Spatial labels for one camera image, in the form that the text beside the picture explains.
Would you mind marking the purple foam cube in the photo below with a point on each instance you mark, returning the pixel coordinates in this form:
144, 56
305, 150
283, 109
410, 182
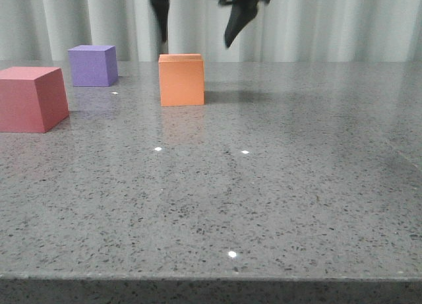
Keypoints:
93, 66

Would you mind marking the grey-green curtain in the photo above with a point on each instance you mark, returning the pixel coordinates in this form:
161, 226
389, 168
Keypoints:
283, 31

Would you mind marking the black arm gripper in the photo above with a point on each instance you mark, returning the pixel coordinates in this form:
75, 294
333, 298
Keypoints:
242, 12

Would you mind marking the orange foam cube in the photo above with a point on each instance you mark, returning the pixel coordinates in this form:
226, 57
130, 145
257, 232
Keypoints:
181, 78

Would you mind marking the red foam cube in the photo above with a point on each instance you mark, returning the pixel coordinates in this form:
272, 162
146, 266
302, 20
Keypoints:
33, 99

